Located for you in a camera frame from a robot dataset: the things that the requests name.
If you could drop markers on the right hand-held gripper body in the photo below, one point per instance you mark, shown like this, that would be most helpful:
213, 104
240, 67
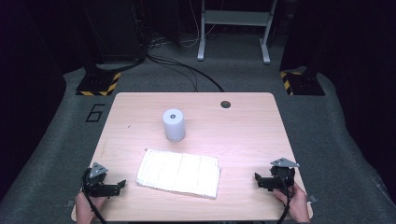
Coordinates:
281, 177

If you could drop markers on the person's left hand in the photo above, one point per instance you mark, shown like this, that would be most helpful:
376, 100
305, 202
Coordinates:
85, 208

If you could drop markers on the black striped stand base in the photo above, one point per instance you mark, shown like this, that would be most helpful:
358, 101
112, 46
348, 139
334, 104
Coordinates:
303, 84
96, 84

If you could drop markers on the white metal stand frame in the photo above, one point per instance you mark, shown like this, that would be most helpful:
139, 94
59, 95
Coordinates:
236, 18

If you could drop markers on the white waffle cloth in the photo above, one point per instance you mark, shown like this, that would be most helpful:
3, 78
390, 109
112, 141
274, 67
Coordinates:
179, 172

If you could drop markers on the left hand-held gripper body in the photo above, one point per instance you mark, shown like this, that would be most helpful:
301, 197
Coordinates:
95, 186

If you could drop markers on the dark curtain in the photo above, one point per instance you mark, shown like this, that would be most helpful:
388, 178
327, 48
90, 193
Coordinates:
25, 93
358, 77

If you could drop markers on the grey tape tab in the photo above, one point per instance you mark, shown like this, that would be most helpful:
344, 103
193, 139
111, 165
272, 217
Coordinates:
312, 198
69, 203

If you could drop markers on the white cylindrical container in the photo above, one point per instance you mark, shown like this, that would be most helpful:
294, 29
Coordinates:
173, 126

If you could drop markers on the black cabinet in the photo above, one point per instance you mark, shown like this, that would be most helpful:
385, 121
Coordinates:
115, 31

